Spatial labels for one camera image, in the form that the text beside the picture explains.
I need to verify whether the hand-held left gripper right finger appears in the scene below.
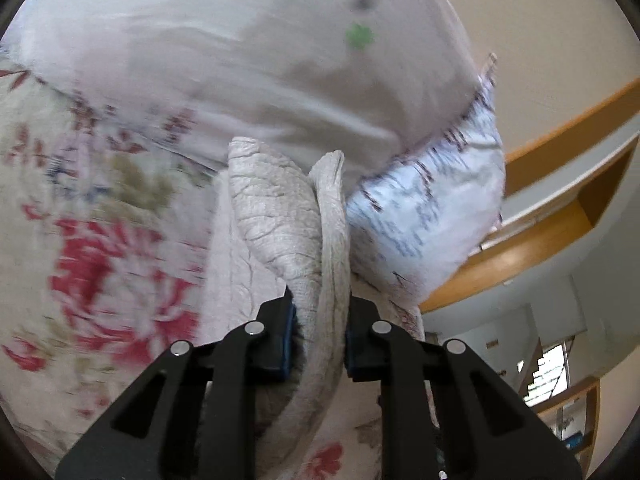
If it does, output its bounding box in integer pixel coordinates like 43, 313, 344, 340
345, 296, 583, 480

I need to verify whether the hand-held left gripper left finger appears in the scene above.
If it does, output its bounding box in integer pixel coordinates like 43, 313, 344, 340
55, 296, 297, 480

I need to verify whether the beige cable-knit sweater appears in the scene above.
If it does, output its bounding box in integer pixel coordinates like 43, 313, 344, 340
200, 136, 357, 480

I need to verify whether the blue floral pillow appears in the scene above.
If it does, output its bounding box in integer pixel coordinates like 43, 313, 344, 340
345, 52, 506, 307

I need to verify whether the staircase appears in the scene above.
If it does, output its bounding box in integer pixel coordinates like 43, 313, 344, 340
517, 337, 573, 408

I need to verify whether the wooden headboard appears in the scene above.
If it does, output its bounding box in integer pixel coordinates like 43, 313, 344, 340
417, 77, 640, 313

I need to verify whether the floral bedspread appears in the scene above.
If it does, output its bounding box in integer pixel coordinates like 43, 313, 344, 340
0, 55, 426, 480

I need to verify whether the wooden glass cabinet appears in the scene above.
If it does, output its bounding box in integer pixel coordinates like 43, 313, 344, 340
532, 377, 601, 478

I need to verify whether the pink floral pillow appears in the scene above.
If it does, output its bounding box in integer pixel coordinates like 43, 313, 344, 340
0, 0, 498, 173

